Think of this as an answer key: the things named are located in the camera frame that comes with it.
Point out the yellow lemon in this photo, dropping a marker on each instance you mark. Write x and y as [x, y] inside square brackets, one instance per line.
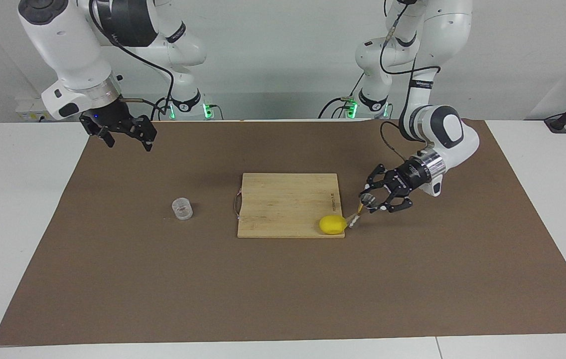
[333, 225]

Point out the bamboo cutting board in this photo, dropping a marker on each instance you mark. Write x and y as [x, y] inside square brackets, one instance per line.
[283, 204]

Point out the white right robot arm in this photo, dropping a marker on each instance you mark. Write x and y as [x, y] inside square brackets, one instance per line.
[69, 50]

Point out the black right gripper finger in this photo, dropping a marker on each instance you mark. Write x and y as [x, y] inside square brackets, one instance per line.
[147, 132]
[106, 137]

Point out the steel double jigger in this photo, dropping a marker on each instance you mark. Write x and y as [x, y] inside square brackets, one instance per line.
[357, 214]

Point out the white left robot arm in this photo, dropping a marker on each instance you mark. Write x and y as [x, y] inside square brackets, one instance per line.
[442, 129]

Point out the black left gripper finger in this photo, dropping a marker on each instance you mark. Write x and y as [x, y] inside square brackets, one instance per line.
[392, 205]
[377, 179]

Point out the white wall socket box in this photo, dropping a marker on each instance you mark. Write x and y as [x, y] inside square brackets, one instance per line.
[31, 109]

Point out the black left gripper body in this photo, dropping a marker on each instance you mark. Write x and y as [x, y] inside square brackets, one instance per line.
[406, 179]

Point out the brown paper table mat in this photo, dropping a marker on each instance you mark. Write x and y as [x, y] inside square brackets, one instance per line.
[283, 289]

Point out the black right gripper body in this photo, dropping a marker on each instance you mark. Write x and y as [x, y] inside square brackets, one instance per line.
[108, 117]

